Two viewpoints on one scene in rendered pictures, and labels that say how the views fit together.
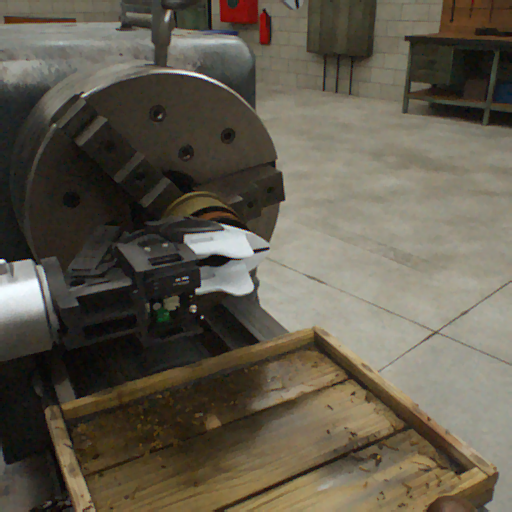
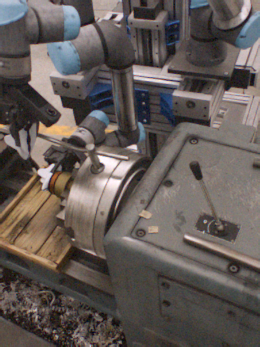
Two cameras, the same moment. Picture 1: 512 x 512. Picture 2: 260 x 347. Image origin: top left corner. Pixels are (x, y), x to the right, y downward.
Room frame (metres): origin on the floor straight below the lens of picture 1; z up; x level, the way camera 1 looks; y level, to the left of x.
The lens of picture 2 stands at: (1.39, -0.18, 2.01)
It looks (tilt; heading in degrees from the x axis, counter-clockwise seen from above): 47 degrees down; 152
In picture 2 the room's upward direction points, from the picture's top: 7 degrees counter-clockwise
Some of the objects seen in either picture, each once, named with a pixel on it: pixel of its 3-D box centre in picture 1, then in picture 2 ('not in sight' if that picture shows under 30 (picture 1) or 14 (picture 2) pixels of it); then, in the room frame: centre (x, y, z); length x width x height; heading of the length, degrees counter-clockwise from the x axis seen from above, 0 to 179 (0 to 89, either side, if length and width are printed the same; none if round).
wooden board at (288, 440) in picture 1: (255, 450); (51, 213); (0.45, 0.00, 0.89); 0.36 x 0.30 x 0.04; 119
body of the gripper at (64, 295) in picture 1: (123, 289); (65, 155); (0.43, 0.12, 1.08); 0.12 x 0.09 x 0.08; 118
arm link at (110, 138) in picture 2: not in sight; (101, 146); (0.36, 0.28, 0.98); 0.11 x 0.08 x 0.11; 80
